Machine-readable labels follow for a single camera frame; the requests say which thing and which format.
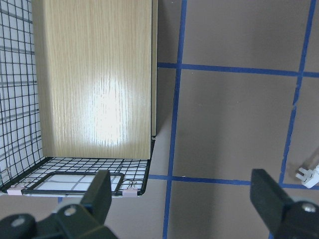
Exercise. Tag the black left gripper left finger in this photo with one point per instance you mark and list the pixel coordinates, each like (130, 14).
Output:
(83, 220)

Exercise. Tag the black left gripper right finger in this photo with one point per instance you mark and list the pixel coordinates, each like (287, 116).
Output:
(284, 217)

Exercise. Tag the white power plug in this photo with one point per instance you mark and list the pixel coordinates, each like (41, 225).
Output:
(308, 177)

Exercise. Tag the pink binder clip right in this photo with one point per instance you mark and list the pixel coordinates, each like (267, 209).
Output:
(131, 191)

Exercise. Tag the pink binder clip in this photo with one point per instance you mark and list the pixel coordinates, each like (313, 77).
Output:
(131, 191)
(15, 191)

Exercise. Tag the blue tape horizontal lower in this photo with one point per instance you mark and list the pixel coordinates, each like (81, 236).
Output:
(222, 181)

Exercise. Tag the blue tape horizontal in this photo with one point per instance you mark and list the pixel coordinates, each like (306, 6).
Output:
(237, 70)
(222, 181)

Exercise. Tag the pink binder clip left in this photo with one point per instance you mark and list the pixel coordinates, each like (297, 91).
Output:
(15, 191)

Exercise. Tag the light wood shelf board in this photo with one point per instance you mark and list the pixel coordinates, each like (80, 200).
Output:
(96, 76)

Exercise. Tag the blue tape horizontal upper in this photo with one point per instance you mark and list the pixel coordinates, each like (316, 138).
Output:
(237, 70)

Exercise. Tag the blue tape vertical right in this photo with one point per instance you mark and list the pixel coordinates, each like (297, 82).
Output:
(299, 81)

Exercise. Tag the blue tape vertical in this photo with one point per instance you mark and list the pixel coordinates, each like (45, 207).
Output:
(299, 81)
(178, 70)

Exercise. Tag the blue tape vertical left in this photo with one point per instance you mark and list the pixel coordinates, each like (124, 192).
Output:
(178, 70)

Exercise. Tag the black wire grid rack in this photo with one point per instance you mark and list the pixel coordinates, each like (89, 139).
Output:
(22, 163)

